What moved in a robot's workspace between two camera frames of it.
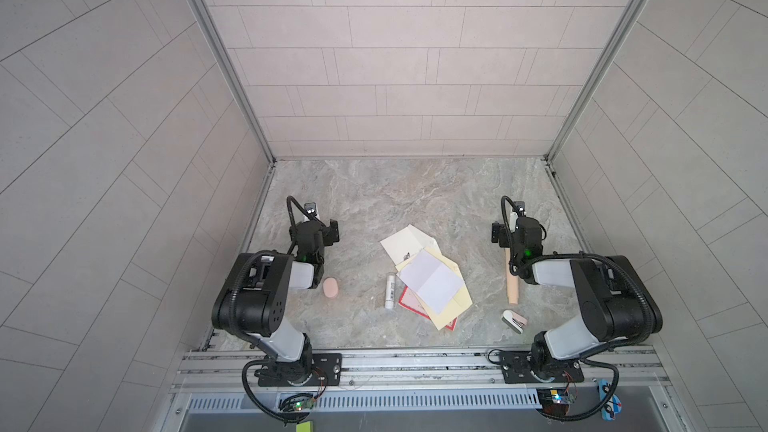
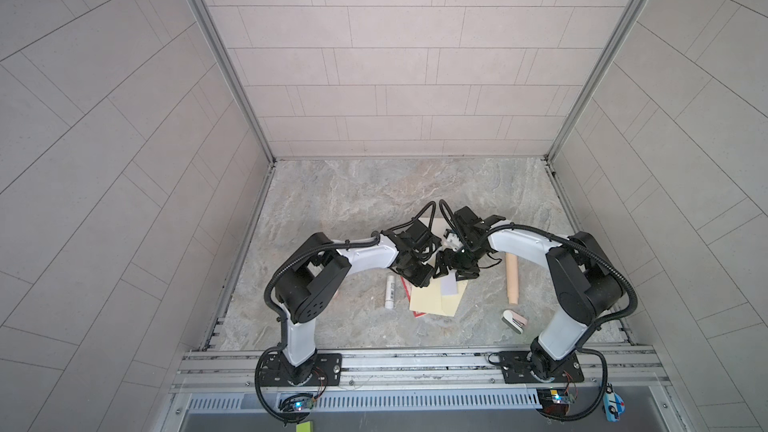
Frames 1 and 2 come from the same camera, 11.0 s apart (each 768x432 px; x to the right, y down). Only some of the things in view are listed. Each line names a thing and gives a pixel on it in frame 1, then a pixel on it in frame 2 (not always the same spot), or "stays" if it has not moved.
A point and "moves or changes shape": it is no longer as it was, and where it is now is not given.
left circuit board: [296, 402] stays
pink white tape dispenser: [513, 321] stays
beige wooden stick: [512, 283] stays
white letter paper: [428, 276] moves or changes shape
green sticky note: [304, 427] stays
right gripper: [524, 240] to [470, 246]
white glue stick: [390, 290] stays
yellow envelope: [458, 303] moves or changes shape
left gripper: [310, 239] to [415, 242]
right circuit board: [555, 400] stays
